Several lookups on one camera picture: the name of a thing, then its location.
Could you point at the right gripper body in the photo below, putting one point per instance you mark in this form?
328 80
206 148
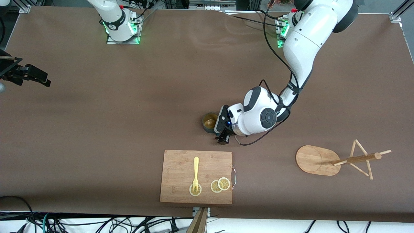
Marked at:
9 69

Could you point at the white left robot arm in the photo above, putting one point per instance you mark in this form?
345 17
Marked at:
307 42

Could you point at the aluminium frame profile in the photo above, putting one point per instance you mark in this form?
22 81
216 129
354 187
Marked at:
395 16
25 8

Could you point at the teal cup with yellow inside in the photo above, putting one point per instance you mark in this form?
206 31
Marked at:
210 123

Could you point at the small metal bracket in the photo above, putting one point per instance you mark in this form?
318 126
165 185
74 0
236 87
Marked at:
195 211

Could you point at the yellow plastic fork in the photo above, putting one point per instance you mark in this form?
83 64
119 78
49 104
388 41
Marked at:
196 168

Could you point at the bamboo cutting board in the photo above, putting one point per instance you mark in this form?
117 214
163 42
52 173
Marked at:
181 174

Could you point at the lemon slice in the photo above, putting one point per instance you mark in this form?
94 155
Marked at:
214 187
195 194
224 183

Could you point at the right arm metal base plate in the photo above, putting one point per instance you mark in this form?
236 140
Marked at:
123 42

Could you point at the brown table cover cloth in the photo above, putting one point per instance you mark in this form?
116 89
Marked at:
97 129

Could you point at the wooden cup rack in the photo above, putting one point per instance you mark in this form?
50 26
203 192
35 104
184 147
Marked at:
313 160

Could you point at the white power strip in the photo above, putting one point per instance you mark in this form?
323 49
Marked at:
212 5

